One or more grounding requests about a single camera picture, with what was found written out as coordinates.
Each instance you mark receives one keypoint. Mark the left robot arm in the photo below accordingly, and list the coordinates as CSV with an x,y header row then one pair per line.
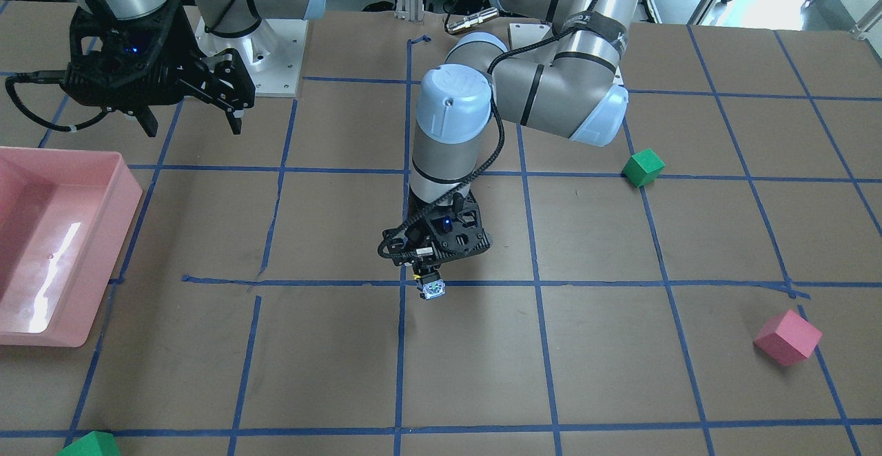
x,y
562,85

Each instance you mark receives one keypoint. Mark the pink plastic tray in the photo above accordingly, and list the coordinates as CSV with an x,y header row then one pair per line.
x,y
64,216

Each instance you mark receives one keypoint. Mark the pink cube near left gripper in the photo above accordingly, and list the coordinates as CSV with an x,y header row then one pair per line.
x,y
788,338

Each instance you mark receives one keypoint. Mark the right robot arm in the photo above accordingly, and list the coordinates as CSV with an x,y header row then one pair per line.
x,y
223,18

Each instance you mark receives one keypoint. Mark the yellow push button switch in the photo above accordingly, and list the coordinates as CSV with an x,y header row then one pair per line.
x,y
429,283

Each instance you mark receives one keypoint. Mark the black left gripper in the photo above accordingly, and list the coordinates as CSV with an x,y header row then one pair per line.
x,y
431,281

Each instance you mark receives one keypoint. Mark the green cube near right gripper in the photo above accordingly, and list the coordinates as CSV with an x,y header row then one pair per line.
x,y
95,443

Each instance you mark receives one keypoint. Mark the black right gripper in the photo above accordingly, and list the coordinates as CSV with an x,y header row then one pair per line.
x,y
180,44

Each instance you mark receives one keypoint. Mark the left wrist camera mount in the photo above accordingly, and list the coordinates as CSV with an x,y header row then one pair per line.
x,y
448,232

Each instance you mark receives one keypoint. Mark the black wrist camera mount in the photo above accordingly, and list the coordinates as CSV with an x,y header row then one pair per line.
x,y
116,67

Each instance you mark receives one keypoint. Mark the green cube front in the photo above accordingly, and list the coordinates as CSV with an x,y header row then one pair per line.
x,y
643,167

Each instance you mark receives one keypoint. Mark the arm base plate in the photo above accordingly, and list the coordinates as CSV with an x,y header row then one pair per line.
x,y
273,53
524,34

